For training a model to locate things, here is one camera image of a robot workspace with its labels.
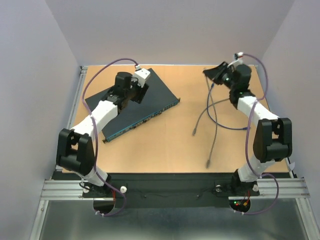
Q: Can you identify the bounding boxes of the metal sheet panel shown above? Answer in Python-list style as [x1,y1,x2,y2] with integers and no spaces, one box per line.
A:
[30,199,320,240]

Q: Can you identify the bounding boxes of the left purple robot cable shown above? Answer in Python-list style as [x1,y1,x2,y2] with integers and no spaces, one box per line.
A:
[81,58,141,218]

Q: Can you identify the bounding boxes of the grey ethernet cable short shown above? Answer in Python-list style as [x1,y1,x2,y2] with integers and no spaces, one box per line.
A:
[205,77,218,170]

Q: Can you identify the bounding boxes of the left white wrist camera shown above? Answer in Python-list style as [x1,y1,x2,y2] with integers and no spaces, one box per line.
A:
[132,68,151,88]

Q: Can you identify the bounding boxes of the grey ethernet cable long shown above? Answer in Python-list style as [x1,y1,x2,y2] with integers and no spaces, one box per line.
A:
[191,96,232,137]

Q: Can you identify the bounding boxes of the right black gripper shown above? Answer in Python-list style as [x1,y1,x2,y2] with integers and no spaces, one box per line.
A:
[202,60,237,90]

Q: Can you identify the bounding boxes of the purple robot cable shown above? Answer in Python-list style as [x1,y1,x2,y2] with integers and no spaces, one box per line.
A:
[239,52,280,216]
[81,58,141,218]

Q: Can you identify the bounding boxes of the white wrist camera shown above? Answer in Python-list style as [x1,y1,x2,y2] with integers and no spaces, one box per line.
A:
[132,68,151,88]
[227,52,244,68]

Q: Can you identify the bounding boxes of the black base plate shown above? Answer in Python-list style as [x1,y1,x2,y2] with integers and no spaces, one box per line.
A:
[52,173,291,213]

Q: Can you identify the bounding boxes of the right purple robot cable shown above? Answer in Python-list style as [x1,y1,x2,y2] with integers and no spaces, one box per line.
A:
[239,52,280,216]

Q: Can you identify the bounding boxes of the blue ethernet cable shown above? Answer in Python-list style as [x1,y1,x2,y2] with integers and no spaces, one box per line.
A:
[206,83,252,131]

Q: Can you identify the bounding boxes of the aluminium rail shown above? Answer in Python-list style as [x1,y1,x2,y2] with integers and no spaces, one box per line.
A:
[40,178,311,201]
[56,65,88,171]

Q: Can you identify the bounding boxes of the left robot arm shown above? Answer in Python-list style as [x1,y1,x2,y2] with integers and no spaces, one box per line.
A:
[56,68,151,197]

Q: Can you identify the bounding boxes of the dark blue network switch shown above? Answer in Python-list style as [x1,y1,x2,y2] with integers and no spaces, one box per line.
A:
[85,68,180,142]

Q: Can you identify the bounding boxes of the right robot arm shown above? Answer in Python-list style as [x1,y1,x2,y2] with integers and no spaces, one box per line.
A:
[203,62,292,195]

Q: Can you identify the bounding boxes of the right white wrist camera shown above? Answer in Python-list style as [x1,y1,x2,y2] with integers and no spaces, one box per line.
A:
[227,52,244,68]

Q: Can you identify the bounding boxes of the aluminium left side rail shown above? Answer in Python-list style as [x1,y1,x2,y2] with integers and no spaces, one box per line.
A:
[56,65,88,171]

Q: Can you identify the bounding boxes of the aluminium front rail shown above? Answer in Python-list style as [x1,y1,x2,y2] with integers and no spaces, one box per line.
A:
[40,178,311,201]

